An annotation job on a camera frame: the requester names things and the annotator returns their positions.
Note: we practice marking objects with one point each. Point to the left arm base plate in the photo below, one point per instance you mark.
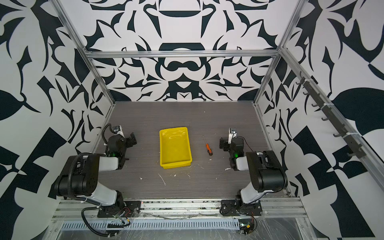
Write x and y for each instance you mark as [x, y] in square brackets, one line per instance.
[126, 210]

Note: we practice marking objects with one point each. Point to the aluminium frame post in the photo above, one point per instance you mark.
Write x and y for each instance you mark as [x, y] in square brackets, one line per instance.
[65, 20]
[286, 36]

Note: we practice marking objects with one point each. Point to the aluminium front rail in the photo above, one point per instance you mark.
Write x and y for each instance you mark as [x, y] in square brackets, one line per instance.
[169, 209]

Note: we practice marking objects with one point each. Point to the orange black screwdriver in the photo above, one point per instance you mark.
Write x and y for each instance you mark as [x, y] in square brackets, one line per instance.
[209, 150]

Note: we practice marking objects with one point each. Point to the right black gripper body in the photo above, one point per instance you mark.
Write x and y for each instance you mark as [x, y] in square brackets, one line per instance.
[229, 147]

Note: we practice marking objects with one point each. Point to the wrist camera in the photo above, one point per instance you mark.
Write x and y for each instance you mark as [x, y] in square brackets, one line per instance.
[232, 134]
[117, 130]

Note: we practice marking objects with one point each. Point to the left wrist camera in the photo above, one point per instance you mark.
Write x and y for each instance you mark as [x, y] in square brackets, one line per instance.
[117, 130]

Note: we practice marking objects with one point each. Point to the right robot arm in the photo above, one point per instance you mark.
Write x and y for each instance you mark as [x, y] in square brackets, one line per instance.
[266, 173]

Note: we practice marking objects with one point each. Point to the white slotted cable duct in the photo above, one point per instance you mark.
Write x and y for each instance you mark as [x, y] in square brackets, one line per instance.
[187, 224]

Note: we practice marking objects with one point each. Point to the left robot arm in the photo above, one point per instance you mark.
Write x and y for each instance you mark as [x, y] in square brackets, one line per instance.
[79, 179]

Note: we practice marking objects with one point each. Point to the aluminium frame right post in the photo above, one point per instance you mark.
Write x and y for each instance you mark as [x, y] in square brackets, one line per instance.
[286, 36]

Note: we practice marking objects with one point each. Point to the aluminium frame left post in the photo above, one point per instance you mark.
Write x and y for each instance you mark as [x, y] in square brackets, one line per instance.
[65, 20]

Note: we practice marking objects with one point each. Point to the aluminium frame horizontal bar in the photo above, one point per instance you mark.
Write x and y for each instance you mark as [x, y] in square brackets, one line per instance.
[180, 54]

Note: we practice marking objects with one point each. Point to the green circuit board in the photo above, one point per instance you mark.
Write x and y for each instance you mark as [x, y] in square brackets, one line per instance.
[246, 226]

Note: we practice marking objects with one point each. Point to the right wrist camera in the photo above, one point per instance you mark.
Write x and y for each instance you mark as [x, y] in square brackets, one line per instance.
[232, 134]

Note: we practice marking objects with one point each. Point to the yellow plastic bin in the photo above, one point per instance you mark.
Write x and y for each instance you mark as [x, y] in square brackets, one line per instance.
[175, 149]

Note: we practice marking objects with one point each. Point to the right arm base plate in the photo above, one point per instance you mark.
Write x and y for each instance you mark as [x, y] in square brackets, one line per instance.
[231, 208]

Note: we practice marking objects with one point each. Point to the grey wall hook rack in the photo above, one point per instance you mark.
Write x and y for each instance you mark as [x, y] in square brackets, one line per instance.
[333, 115]

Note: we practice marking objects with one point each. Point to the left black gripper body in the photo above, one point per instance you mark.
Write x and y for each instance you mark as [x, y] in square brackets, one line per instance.
[123, 151]

